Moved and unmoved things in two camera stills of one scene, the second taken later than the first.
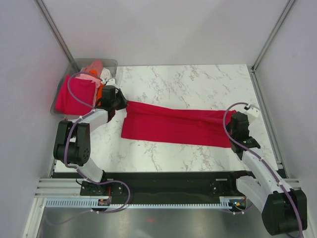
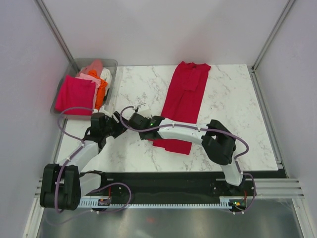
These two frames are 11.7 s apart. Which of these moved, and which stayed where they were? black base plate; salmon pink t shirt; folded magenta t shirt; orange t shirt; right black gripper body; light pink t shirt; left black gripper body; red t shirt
Moved: left black gripper body; right black gripper body; red t shirt
Stayed: black base plate; folded magenta t shirt; orange t shirt; salmon pink t shirt; light pink t shirt
